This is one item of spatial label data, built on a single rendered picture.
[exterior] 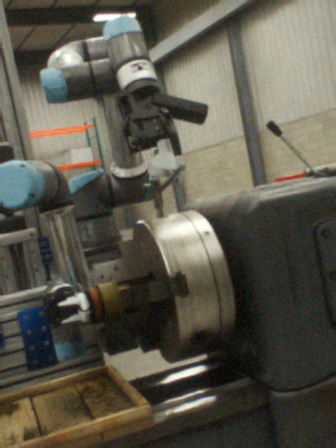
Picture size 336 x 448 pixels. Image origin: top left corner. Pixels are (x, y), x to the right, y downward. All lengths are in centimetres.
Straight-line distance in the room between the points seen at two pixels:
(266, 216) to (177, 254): 19
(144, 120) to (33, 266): 91
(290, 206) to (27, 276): 104
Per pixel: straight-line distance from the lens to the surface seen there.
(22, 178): 151
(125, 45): 126
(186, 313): 121
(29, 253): 199
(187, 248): 123
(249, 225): 120
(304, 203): 124
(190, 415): 124
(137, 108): 121
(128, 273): 135
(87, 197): 191
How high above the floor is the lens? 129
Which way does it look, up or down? 3 degrees down
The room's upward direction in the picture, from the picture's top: 11 degrees counter-clockwise
